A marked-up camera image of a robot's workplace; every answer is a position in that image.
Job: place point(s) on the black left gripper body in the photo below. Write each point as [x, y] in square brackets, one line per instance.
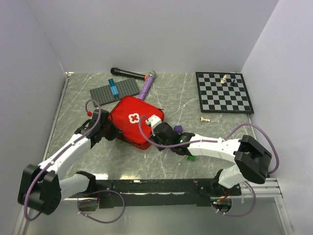
[110, 131]

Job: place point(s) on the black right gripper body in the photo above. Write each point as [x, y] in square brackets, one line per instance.
[158, 141]

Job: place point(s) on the red medicine kit case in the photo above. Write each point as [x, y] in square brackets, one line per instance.
[126, 115]

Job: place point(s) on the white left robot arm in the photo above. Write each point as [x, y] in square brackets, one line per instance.
[44, 186]

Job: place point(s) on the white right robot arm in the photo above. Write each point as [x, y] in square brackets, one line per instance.
[250, 159]

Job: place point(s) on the purple toy block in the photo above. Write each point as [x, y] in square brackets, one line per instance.
[178, 128]

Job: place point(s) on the green curved toy brick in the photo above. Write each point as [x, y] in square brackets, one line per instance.
[191, 158]

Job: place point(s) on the fallen white chess pawn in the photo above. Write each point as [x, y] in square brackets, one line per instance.
[204, 119]

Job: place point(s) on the blue toy bricks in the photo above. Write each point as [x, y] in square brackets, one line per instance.
[113, 88]

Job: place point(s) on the grey brick baseplate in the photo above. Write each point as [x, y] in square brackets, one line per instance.
[103, 95]

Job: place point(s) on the purple glitter toy microphone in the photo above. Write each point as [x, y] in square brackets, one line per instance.
[147, 84]

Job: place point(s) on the black microphone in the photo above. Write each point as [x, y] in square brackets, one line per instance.
[124, 73]

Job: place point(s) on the black white chessboard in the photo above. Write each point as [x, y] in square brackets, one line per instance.
[215, 97]

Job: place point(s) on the white chess piece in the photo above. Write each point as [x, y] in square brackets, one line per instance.
[223, 80]

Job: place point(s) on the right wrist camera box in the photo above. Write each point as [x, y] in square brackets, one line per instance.
[153, 121]

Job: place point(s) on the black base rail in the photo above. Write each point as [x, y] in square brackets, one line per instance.
[158, 192]

